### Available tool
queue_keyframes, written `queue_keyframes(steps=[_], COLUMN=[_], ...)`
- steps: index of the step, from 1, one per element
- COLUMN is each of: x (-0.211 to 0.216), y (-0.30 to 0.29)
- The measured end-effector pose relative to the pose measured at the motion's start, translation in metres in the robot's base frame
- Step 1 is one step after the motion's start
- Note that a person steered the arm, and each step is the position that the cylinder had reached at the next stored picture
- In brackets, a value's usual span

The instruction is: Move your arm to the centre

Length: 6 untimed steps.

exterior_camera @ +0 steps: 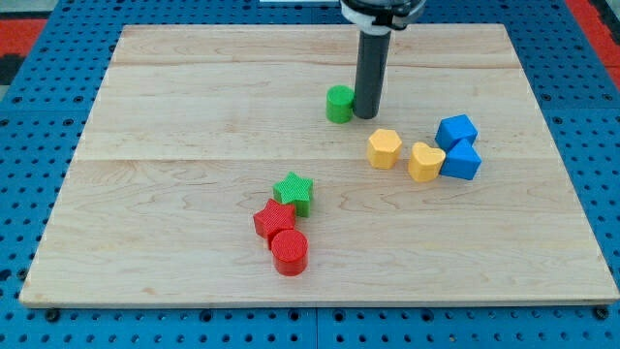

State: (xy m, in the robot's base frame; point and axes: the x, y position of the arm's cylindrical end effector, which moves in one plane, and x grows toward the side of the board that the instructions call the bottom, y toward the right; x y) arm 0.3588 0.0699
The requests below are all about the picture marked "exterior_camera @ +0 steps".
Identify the yellow heart block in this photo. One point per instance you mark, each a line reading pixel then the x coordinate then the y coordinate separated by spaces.
pixel 425 162

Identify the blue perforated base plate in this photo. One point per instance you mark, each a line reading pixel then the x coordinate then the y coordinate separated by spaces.
pixel 47 103

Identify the red star block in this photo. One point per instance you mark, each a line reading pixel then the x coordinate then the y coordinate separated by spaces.
pixel 273 219

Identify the green star block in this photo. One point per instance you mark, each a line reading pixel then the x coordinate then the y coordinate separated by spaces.
pixel 295 190

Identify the blue cube block upper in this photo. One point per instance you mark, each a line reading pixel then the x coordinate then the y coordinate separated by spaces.
pixel 453 129

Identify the green cylinder block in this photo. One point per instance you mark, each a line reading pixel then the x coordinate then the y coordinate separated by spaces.
pixel 339 104

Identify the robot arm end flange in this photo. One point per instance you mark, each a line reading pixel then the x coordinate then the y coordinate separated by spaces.
pixel 378 17

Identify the yellow hexagon block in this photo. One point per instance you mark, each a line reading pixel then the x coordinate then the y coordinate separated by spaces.
pixel 383 149

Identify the red cylinder block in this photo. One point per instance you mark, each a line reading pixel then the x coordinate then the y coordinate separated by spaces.
pixel 289 250

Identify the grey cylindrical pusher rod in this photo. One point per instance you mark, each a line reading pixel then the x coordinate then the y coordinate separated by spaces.
pixel 370 71

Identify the wooden board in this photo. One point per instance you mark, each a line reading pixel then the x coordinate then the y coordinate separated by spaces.
pixel 194 124

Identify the blue triangular block lower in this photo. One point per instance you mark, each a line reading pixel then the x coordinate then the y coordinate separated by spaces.
pixel 462 161

